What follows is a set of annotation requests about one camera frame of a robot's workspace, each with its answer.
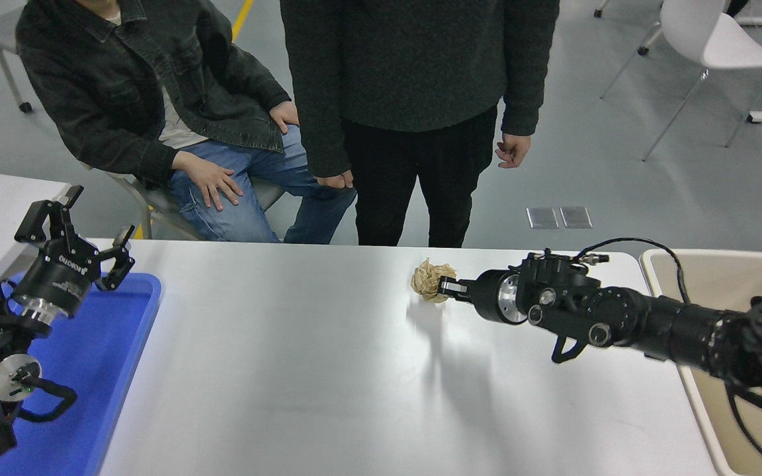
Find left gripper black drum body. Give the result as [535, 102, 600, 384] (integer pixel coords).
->
[13, 237, 103, 319]

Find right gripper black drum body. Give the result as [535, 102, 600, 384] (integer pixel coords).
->
[470, 269, 514, 325]

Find tan paper ball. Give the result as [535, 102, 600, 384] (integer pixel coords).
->
[411, 258, 458, 303]

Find seated person's right hand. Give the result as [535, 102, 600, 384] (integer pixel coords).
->
[173, 151, 244, 211]

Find standing person's left hand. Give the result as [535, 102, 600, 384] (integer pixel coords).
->
[495, 134, 531, 169]

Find standing person's right hand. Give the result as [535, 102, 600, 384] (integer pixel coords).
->
[315, 171, 354, 190]

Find seated person's left hand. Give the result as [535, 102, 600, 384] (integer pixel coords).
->
[270, 100, 300, 136]

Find blue plastic tray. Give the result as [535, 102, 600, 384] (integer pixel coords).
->
[0, 271, 162, 476]

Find seated person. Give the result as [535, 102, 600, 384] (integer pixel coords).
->
[16, 0, 357, 244]

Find seated person's wheeled chair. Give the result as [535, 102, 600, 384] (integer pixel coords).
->
[83, 162, 287, 240]

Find grey wheeled chair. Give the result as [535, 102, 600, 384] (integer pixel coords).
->
[0, 8, 34, 113]

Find standing person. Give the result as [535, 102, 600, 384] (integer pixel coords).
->
[280, 0, 560, 248]

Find large pale plastic bin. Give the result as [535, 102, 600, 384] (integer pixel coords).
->
[639, 249, 762, 476]

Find white caster chair base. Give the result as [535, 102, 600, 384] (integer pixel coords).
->
[593, 5, 661, 55]

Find white shell chair metal legs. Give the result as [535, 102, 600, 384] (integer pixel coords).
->
[601, 0, 762, 163]

